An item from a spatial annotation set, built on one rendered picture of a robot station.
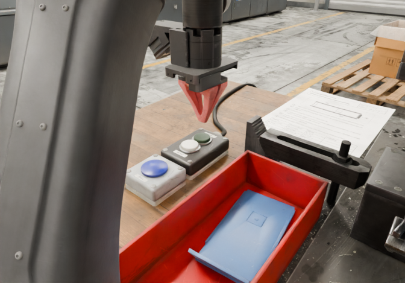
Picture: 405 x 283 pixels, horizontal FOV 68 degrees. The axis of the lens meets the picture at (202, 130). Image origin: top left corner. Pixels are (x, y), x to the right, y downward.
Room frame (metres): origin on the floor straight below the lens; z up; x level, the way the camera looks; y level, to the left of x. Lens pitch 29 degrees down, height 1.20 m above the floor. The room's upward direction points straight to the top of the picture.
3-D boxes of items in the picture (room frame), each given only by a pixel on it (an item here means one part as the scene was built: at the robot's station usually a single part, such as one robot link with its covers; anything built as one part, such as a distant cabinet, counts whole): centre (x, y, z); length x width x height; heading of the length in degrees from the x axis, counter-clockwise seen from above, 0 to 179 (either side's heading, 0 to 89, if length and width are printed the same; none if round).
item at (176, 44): (0.49, 0.04, 1.08); 0.11 x 0.07 x 0.06; 49
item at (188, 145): (0.43, 0.02, 0.93); 0.03 x 0.03 x 0.02
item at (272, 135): (0.36, -0.15, 0.95); 0.15 x 0.03 x 0.10; 51
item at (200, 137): (0.45, 0.00, 0.93); 0.03 x 0.03 x 0.02
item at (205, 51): (0.45, 0.00, 1.08); 0.10 x 0.07 x 0.07; 139
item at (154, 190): (0.37, 0.07, 0.90); 0.07 x 0.07 x 0.06; 51
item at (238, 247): (0.26, -0.06, 0.92); 0.15 x 0.07 x 0.03; 147
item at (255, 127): (0.40, -0.10, 0.95); 0.06 x 0.03 x 0.09; 51
